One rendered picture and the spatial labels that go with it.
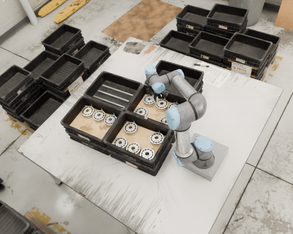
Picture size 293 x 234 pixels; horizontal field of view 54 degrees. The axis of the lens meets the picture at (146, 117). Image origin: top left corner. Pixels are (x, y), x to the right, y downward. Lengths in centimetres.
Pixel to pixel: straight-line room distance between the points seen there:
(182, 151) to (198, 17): 240
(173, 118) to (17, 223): 155
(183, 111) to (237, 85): 116
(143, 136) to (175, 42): 184
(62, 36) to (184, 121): 258
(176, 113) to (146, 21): 318
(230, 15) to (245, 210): 218
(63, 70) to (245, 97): 193
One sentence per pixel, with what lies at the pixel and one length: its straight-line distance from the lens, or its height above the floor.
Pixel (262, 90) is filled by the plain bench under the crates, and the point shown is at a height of 70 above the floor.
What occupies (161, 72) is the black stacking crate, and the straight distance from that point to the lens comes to 253.
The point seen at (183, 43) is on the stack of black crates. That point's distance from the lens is 368.
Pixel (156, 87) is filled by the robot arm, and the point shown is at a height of 126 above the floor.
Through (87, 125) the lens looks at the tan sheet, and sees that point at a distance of 229.
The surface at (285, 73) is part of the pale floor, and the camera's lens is 382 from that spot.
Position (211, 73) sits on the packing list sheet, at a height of 70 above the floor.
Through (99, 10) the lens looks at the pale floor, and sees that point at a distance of 503.
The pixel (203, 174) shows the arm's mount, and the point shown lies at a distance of 205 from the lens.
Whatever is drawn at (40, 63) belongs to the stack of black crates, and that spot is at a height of 38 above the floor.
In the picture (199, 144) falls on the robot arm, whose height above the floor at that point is 99.
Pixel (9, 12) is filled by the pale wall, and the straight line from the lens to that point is 511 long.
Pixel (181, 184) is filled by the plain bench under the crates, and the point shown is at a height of 70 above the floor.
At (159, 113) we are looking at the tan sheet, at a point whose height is 83.
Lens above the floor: 260
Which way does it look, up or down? 53 degrees down
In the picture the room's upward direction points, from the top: 11 degrees counter-clockwise
